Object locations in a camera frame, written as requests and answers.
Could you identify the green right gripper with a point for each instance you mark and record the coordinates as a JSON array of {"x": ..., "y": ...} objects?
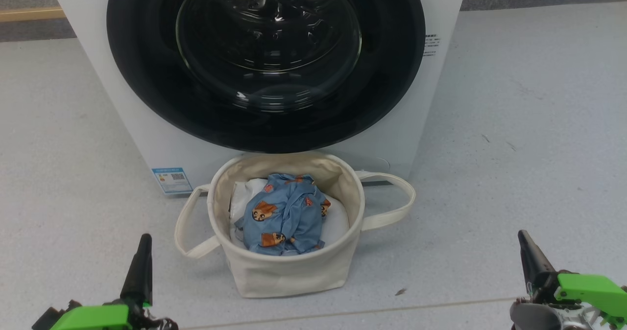
[{"x": 588, "y": 288}]

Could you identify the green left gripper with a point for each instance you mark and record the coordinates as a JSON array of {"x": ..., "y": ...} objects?
[{"x": 93, "y": 318}]

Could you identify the blue bear print garment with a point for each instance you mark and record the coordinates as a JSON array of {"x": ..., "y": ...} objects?
[{"x": 289, "y": 217}]

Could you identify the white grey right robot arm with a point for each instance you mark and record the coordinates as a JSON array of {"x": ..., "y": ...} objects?
[{"x": 534, "y": 318}]

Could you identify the cream canvas laundry basket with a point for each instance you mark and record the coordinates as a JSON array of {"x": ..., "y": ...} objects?
[{"x": 289, "y": 271}]

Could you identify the white garment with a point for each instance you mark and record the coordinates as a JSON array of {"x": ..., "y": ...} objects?
[{"x": 338, "y": 227}]

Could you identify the black round glass washer door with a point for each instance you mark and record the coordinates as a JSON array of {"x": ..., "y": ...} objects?
[{"x": 264, "y": 51}]

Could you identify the small printed text label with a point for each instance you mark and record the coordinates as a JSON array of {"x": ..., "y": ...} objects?
[{"x": 431, "y": 45}]

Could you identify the white front-load washing machine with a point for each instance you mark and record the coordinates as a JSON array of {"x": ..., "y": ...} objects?
[{"x": 196, "y": 163}]

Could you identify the blue energy label sticker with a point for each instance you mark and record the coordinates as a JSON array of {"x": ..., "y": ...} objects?
[{"x": 172, "y": 180}]

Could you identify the small brown floor debris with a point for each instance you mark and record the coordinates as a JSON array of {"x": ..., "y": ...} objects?
[{"x": 400, "y": 292}]

